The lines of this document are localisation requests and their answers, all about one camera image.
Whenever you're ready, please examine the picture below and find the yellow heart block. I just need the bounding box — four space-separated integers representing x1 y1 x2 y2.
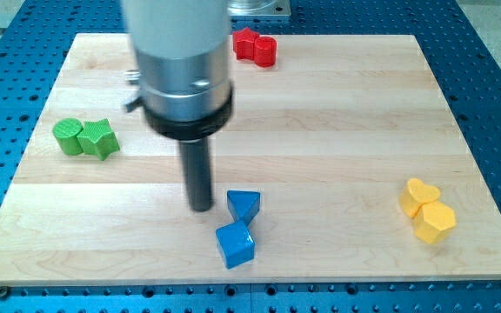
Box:
398 178 441 218

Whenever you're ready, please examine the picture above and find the red star block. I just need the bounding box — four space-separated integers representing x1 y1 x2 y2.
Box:
232 27 260 60

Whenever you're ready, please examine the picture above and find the yellow hexagon block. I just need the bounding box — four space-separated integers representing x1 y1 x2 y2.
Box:
412 201 457 244

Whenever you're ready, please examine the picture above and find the green star block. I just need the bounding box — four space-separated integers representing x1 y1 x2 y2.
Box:
77 119 120 161

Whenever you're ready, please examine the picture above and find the blue triangle block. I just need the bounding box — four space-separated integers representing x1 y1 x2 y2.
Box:
227 190 261 225

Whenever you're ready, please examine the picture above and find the wooden board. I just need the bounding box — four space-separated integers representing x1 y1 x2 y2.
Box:
0 34 501 286

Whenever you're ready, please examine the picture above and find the green circle block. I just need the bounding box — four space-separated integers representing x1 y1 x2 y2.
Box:
52 118 84 156

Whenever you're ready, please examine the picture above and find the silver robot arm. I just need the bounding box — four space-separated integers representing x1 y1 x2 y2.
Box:
121 0 233 141

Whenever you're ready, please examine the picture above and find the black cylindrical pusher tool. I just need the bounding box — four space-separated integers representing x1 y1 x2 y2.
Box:
179 137 214 212

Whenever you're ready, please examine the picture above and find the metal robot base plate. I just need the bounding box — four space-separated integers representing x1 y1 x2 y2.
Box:
228 0 291 17

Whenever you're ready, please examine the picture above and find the blue cube block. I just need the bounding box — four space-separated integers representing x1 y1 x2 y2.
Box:
216 221 255 269

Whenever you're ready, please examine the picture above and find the red circle block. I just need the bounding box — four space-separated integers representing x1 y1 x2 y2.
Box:
253 37 277 67

